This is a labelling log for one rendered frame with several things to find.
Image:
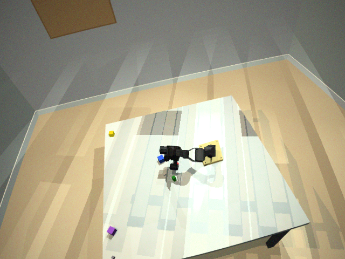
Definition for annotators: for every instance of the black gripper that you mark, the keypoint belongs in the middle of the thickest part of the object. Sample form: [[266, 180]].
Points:
[[174, 166]]

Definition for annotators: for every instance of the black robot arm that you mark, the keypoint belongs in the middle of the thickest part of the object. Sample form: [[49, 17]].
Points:
[[171, 151]]

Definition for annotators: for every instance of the blue block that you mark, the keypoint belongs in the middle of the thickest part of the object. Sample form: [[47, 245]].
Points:
[[161, 159]]

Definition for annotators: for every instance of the purple cube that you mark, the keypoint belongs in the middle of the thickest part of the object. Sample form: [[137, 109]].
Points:
[[111, 230]]

